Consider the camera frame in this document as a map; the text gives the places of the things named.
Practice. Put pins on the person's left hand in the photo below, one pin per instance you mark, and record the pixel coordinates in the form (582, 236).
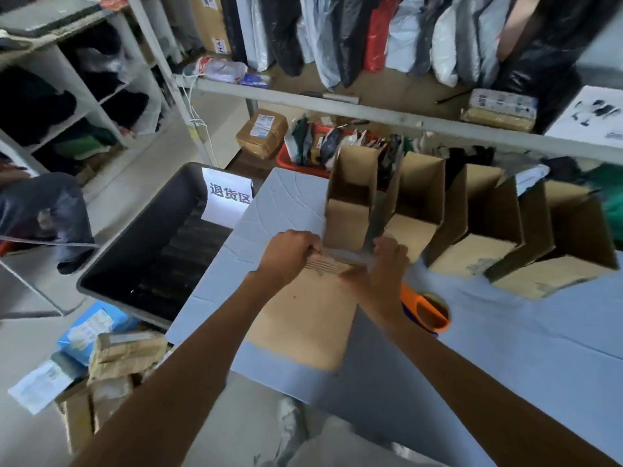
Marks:
(284, 257)

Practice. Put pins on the person's right hand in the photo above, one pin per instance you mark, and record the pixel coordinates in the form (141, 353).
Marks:
(379, 286)

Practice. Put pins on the person's right fingers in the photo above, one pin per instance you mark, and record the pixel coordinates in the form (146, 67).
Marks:
(392, 252)

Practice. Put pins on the person's left fingers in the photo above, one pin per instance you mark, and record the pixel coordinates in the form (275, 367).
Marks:
(309, 245)

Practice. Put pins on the person's left forearm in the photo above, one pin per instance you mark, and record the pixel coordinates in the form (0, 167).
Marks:
(194, 369)

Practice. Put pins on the person's right forearm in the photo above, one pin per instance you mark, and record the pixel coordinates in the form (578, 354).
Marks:
(482, 393)

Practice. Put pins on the orange tape dispenser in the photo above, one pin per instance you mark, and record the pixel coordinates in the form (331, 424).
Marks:
(421, 306)

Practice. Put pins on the red plastic basket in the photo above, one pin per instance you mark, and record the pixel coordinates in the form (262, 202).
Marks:
(297, 165)

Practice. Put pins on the white paper sign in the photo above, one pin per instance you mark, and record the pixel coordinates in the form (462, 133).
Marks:
(228, 199)

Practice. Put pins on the row of packets in basket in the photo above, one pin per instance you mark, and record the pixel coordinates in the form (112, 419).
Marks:
(316, 140)

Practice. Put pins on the brown taped parcel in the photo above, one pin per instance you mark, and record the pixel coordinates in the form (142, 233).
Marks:
(262, 133)

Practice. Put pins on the white metal shelf rack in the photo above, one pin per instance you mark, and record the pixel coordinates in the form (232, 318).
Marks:
(389, 116)

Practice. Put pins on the grey marker pen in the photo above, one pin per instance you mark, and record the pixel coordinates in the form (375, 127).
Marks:
(331, 97)

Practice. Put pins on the black plastic bin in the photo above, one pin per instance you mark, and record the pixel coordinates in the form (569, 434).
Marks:
(155, 247)

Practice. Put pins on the black pen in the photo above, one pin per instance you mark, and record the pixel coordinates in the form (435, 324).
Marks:
(451, 97)

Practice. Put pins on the tape-wrapped parcel with white label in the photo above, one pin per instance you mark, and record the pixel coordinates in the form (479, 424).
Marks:
(501, 109)

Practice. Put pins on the grey white shoe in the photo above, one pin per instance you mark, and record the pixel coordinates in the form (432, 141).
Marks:
(292, 427)

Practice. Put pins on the white plastic bag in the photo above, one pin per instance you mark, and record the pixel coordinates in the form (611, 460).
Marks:
(221, 70)

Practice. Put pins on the brown tape-wrapped parcel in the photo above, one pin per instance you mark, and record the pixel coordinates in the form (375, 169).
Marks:
(126, 355)

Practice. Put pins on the row of standing mailer bags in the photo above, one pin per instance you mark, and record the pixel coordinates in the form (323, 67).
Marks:
(389, 29)

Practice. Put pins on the green bag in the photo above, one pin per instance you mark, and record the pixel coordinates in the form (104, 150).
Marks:
(608, 194)

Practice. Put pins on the blue mailer packet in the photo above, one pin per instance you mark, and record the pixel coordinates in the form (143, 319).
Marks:
(92, 330)

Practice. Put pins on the white sheet with black prints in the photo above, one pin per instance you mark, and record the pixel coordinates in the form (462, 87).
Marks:
(589, 116)

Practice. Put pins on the tall brown cardboard carton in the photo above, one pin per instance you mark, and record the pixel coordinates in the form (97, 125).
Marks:
(209, 21)

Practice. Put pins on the small brown cardboard box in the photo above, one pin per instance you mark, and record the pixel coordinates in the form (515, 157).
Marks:
(82, 418)

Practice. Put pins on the white cubby shelving unit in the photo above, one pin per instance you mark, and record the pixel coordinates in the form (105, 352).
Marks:
(73, 82)

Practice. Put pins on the white mailer packet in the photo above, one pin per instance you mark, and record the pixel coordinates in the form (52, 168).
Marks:
(46, 384)

